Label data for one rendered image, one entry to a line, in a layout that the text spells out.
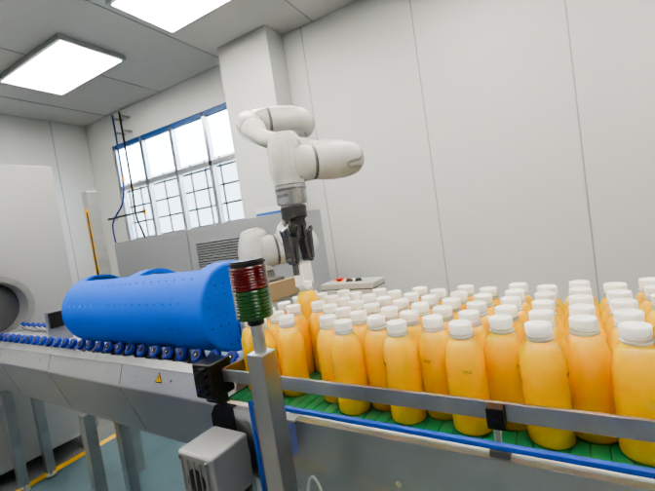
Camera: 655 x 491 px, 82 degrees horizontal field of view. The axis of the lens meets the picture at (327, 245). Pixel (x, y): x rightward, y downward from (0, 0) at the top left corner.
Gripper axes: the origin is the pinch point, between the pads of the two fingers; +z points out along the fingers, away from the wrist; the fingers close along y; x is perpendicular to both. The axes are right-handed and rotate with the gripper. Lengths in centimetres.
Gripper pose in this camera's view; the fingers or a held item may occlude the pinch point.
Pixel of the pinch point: (303, 274)
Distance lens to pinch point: 112.0
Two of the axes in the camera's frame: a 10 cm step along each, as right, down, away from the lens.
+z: 1.5, 9.9, 0.5
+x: 8.3, -0.9, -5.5
